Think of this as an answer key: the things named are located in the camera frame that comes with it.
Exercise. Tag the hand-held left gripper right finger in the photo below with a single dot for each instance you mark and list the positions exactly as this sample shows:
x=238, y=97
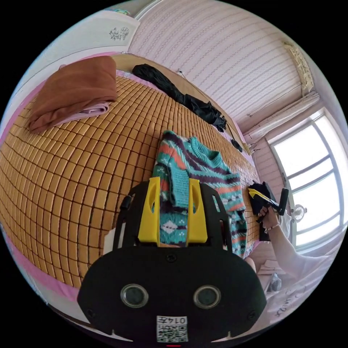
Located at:
x=197, y=217

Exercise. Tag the person's right hand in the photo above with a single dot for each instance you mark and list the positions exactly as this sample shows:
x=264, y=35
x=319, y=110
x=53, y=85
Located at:
x=269, y=218

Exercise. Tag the window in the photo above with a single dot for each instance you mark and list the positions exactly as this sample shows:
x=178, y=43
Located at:
x=307, y=152

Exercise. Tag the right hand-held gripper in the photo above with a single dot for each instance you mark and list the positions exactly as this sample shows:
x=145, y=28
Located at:
x=272, y=197

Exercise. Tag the green striped sweater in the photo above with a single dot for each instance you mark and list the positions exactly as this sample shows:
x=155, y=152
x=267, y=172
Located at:
x=206, y=174

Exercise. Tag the pile of clothes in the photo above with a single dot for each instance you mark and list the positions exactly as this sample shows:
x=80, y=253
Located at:
x=73, y=89

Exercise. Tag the black garment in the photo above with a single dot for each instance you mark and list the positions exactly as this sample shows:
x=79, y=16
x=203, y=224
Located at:
x=190, y=102

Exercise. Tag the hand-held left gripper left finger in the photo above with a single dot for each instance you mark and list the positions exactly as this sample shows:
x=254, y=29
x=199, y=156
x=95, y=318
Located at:
x=149, y=214

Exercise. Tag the bed with woven mat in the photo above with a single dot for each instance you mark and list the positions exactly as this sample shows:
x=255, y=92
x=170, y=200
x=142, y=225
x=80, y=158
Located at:
x=68, y=176

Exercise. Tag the person's body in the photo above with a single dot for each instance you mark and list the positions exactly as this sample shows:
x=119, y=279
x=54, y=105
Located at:
x=307, y=280

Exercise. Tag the small black object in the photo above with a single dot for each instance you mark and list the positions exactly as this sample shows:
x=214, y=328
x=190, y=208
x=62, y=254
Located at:
x=237, y=145

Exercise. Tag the person's right forearm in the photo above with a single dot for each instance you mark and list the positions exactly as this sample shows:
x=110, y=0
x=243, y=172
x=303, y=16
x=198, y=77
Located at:
x=281, y=240

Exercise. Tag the dark navy garment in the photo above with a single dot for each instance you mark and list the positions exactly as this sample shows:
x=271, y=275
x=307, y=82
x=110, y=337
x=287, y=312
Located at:
x=255, y=208

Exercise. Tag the fan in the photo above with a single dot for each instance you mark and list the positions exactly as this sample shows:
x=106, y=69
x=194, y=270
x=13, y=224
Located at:
x=299, y=211

